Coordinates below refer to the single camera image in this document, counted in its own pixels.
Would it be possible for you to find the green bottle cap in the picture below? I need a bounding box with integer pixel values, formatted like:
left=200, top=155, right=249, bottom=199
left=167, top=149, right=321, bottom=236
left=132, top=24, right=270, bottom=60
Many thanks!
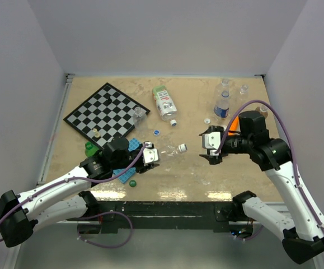
left=129, top=180, right=137, bottom=187

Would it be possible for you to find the green plastic bottle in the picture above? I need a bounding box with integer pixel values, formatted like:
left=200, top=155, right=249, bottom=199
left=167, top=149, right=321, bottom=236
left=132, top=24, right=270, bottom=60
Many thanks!
left=84, top=142, right=100, bottom=157

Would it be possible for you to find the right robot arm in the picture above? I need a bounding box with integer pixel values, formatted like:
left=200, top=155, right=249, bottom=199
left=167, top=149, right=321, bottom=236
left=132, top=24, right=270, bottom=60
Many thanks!
left=201, top=110, right=324, bottom=265

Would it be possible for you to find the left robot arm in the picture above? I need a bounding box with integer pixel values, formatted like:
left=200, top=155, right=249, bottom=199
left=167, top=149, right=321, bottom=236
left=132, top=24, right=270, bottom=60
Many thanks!
left=0, top=137, right=159, bottom=248

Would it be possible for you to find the blue label water bottle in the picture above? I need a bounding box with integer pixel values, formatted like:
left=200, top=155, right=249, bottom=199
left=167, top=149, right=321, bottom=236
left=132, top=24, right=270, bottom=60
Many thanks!
left=214, top=90, right=230, bottom=118

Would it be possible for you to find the orange tea bottle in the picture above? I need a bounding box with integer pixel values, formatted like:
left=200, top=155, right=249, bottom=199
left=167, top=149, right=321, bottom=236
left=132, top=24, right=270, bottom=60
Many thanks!
left=255, top=105, right=269, bottom=118

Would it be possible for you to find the clear bottle back row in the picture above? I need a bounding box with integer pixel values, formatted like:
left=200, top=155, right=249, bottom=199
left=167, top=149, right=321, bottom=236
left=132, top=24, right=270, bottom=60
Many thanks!
left=214, top=78, right=230, bottom=98

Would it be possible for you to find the juice bottle with white label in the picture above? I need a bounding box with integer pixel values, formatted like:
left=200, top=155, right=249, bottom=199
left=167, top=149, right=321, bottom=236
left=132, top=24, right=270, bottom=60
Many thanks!
left=152, top=85, right=177, bottom=127

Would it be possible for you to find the blue studded baseplate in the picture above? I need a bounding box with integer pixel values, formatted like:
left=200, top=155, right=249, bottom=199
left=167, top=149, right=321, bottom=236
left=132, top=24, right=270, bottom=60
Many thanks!
left=113, top=138, right=141, bottom=184

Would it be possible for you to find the orange plastic carrot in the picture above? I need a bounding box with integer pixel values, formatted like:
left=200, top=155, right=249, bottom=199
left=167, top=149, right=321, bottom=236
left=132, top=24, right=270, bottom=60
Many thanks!
left=229, top=117, right=239, bottom=132

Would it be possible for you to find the cream chess piece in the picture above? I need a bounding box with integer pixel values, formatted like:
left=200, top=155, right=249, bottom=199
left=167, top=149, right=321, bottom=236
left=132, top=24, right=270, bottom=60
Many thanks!
left=92, top=128, right=100, bottom=138

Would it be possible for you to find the black white chessboard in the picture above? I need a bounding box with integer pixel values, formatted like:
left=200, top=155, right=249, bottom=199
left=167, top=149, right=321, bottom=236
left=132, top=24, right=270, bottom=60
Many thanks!
left=64, top=83, right=151, bottom=148

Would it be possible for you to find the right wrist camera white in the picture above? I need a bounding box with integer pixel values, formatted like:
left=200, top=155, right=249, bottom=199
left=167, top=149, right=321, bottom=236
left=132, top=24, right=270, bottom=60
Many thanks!
left=201, top=132, right=221, bottom=156

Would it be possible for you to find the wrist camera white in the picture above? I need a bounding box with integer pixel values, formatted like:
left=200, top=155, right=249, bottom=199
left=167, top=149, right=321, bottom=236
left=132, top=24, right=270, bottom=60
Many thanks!
left=143, top=141, right=160, bottom=165
left=201, top=132, right=221, bottom=156

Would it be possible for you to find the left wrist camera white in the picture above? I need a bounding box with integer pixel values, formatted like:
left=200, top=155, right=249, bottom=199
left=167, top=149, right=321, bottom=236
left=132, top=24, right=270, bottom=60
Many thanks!
left=143, top=141, right=160, bottom=165

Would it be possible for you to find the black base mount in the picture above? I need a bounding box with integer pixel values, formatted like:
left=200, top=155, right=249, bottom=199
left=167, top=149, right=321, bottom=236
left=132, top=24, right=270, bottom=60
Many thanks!
left=65, top=201, right=260, bottom=234

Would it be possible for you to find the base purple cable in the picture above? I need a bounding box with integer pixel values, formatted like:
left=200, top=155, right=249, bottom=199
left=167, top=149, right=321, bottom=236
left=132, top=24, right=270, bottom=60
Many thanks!
left=77, top=211, right=132, bottom=248

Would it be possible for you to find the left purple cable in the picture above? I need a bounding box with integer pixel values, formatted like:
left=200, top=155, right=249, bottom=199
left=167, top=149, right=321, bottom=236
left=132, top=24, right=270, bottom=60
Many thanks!
left=0, top=142, right=154, bottom=244

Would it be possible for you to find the aluminium frame rail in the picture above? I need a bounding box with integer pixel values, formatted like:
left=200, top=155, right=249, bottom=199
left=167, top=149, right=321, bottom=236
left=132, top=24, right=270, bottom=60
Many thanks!
left=43, top=73, right=76, bottom=157

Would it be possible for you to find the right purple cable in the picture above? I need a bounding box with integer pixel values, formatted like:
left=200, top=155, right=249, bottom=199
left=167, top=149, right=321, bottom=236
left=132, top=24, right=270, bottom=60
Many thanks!
left=213, top=100, right=324, bottom=260

